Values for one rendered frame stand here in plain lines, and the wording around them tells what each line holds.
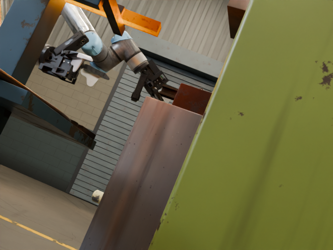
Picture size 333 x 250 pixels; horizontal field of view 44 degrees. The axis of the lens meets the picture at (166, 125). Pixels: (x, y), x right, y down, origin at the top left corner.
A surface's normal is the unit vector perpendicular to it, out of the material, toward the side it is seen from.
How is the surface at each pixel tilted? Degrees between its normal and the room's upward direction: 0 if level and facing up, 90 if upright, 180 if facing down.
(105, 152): 90
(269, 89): 90
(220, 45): 90
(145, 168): 90
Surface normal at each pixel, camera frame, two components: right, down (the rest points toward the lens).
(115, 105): -0.02, -0.19
